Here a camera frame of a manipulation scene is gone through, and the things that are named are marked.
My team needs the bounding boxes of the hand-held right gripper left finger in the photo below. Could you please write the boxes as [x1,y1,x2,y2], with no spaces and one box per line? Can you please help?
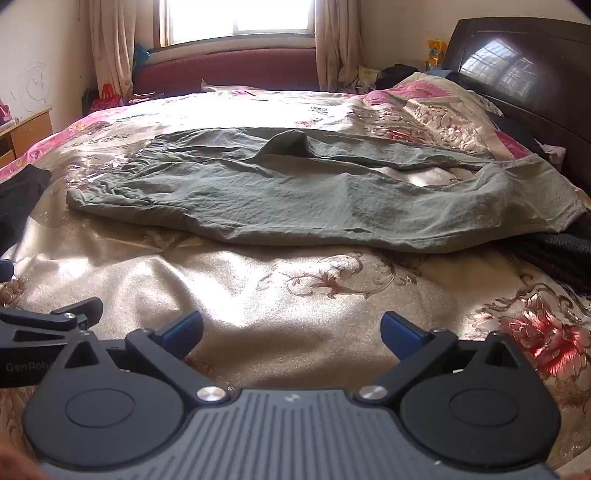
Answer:
[60,310,232,407]

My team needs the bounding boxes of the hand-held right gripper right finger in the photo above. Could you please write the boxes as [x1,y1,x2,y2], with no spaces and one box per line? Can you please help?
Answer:
[353,311,532,409]

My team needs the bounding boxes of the green pants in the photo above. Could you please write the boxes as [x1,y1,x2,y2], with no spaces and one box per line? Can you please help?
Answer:
[66,128,585,254]

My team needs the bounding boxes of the black folded pants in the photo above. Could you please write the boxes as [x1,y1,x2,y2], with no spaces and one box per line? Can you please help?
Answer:
[0,164,52,259]

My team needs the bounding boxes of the floral satin bedspread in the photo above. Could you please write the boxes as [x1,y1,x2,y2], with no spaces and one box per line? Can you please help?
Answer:
[0,89,591,480]

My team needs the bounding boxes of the wooden side cabinet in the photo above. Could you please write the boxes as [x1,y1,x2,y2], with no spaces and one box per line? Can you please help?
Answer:
[0,108,53,169]

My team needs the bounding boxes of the black knit cloth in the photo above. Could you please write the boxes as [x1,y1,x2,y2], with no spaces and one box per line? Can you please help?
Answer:
[501,220,591,298]

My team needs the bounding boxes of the red bag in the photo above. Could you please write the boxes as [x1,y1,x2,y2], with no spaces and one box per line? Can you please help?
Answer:
[93,83,122,110]

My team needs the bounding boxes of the pink floral quilt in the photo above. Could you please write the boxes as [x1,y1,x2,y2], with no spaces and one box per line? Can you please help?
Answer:
[364,71,539,161]

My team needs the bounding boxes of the dark cloth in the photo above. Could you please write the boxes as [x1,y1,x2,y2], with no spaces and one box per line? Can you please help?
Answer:
[484,110,551,157]

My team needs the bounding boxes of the beige floral curtain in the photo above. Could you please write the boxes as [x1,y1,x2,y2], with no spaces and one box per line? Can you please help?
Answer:
[314,0,364,92]
[89,0,161,101]

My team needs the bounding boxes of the dark clothes pile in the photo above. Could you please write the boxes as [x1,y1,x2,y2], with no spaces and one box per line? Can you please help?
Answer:
[375,65,420,89]

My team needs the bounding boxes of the maroon window bench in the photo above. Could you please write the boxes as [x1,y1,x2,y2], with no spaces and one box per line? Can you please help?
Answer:
[131,46,322,99]

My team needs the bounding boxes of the yellow toy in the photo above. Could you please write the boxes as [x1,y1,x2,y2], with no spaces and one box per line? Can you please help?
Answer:
[426,39,448,71]

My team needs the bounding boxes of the dark wooden headboard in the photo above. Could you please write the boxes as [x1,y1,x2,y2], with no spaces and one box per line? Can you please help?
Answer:
[442,17,591,188]

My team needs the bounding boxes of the window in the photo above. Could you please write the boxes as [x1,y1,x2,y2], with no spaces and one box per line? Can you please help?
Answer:
[159,0,318,48]

